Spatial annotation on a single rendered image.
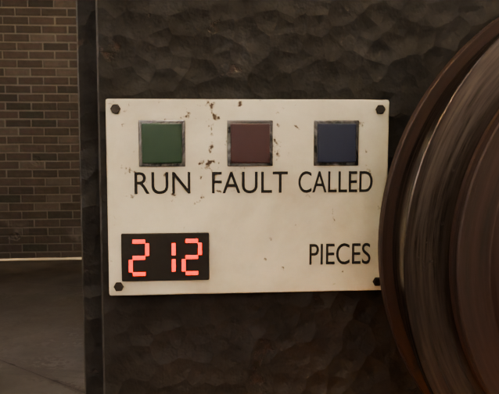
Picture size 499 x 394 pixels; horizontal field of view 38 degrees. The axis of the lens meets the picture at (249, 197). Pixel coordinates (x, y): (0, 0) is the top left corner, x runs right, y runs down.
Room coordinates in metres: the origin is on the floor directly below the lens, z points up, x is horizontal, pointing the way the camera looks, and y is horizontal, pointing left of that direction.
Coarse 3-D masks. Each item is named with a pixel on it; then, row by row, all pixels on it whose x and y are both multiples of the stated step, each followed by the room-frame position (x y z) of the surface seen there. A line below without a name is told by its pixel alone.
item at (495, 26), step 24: (480, 48) 0.61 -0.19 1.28; (456, 72) 0.61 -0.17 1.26; (432, 96) 0.61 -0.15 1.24; (408, 144) 0.61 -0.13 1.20; (384, 192) 0.61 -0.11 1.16; (384, 216) 0.60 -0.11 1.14; (384, 240) 0.60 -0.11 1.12; (384, 264) 0.61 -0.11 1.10; (384, 288) 0.61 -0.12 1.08; (408, 360) 0.61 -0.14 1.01
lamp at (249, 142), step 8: (232, 128) 0.66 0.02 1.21; (240, 128) 0.66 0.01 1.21; (248, 128) 0.66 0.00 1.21; (256, 128) 0.66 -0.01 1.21; (264, 128) 0.66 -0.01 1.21; (232, 136) 0.66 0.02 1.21; (240, 136) 0.66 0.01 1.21; (248, 136) 0.66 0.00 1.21; (256, 136) 0.66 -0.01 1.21; (264, 136) 0.66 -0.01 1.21; (232, 144) 0.66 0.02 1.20; (240, 144) 0.66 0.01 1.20; (248, 144) 0.66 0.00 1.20; (256, 144) 0.66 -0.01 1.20; (264, 144) 0.66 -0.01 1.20; (232, 152) 0.66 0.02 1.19; (240, 152) 0.66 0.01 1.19; (248, 152) 0.66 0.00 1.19; (256, 152) 0.66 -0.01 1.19; (264, 152) 0.66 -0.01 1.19; (232, 160) 0.66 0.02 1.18; (240, 160) 0.66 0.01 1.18; (248, 160) 0.66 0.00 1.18; (256, 160) 0.66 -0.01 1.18; (264, 160) 0.66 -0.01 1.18
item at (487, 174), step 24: (480, 144) 0.54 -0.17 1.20; (480, 168) 0.53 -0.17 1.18; (480, 192) 0.53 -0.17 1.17; (456, 216) 0.54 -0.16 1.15; (480, 216) 0.53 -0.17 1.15; (456, 240) 0.53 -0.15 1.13; (480, 240) 0.53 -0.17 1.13; (456, 264) 0.53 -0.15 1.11; (480, 264) 0.53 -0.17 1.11; (456, 288) 0.53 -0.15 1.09; (480, 288) 0.53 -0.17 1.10; (456, 312) 0.54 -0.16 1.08; (480, 312) 0.53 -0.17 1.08; (480, 336) 0.53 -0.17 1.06; (480, 360) 0.53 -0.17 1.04; (480, 384) 0.54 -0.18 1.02
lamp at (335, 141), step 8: (320, 128) 0.66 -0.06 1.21; (328, 128) 0.66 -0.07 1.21; (336, 128) 0.67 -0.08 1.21; (344, 128) 0.67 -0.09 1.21; (352, 128) 0.67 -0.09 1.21; (320, 136) 0.66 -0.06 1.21; (328, 136) 0.66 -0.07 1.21; (336, 136) 0.67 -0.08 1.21; (344, 136) 0.67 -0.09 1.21; (352, 136) 0.67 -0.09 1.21; (320, 144) 0.66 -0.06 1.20; (328, 144) 0.66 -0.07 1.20; (336, 144) 0.67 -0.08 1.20; (344, 144) 0.67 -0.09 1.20; (352, 144) 0.67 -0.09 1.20; (320, 152) 0.66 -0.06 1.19; (328, 152) 0.66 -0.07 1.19; (336, 152) 0.67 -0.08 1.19; (344, 152) 0.67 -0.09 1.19; (352, 152) 0.67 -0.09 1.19; (320, 160) 0.66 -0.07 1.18; (328, 160) 0.66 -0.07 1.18; (336, 160) 0.67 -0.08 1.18; (344, 160) 0.67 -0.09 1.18; (352, 160) 0.67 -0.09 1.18
